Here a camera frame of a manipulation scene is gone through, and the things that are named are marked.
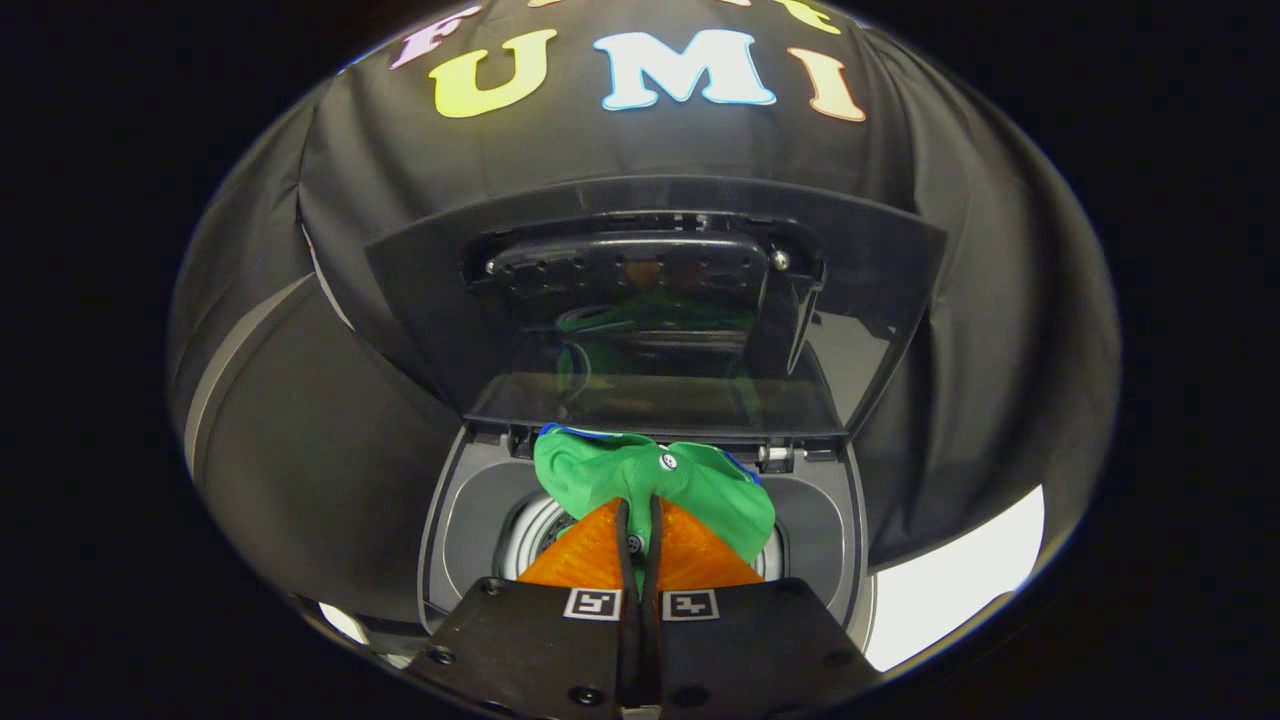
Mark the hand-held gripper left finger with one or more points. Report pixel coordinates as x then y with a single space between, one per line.
530 650

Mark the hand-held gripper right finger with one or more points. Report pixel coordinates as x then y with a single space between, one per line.
750 650

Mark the green polo shirt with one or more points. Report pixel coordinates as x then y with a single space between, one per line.
600 475

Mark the dark washing machine lid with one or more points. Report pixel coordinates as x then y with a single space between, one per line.
420 270

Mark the dark cabinet with silver door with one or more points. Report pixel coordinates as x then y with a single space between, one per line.
320 450

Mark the black backdrop cloth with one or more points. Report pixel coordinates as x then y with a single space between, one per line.
1000 330

